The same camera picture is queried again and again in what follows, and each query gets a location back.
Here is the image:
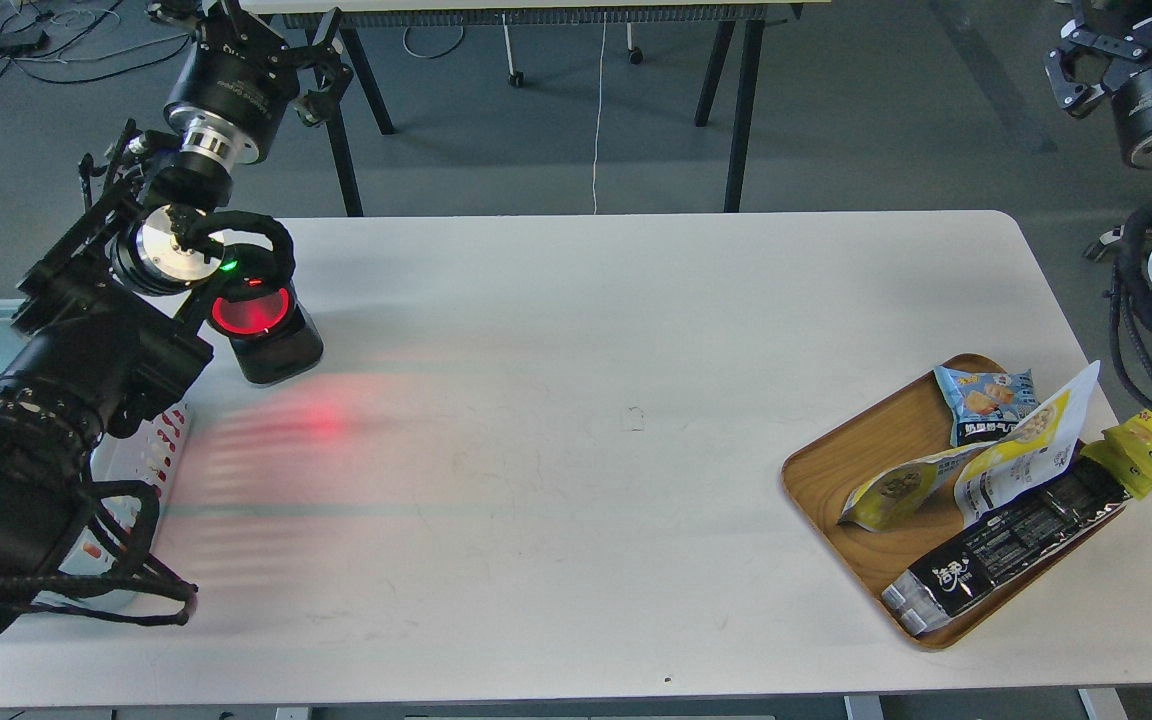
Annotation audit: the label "light blue plastic basket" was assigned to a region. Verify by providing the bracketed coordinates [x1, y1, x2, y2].
[0, 300, 195, 612]

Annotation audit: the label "black floor cables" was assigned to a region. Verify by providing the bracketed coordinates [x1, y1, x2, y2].
[0, 0, 199, 129]

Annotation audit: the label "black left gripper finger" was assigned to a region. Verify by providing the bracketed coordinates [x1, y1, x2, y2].
[146, 0, 227, 29]
[276, 8, 353, 127]

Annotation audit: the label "blue snack packet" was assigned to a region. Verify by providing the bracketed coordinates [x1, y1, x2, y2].
[933, 365, 1039, 447]

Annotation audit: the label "white yellow snack pouch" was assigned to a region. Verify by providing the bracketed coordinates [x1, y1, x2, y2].
[954, 361, 1101, 528]

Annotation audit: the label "black barcode scanner red window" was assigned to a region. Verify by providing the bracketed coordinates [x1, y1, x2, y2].
[207, 243, 324, 386]

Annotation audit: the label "white hanging cable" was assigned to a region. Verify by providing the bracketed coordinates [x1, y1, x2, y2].
[590, 22, 609, 217]

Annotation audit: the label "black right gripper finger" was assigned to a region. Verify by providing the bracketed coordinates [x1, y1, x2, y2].
[1044, 26, 1152, 119]
[1071, 1, 1152, 46]

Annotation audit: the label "black legged background table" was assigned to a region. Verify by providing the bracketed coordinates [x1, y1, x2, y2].
[236, 0, 832, 218]

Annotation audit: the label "long black snack package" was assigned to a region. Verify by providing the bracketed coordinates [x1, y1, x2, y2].
[879, 458, 1130, 635]

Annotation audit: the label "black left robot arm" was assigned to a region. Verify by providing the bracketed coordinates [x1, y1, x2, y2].
[0, 1, 353, 634]

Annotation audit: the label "wooden tray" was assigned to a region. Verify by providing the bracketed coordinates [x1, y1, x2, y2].
[782, 374, 1132, 650]

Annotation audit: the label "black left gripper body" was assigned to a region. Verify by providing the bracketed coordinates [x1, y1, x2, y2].
[164, 20, 300, 164]

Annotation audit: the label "yellow cartoon snack packet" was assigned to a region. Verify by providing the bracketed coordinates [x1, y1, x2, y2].
[1079, 410, 1152, 498]

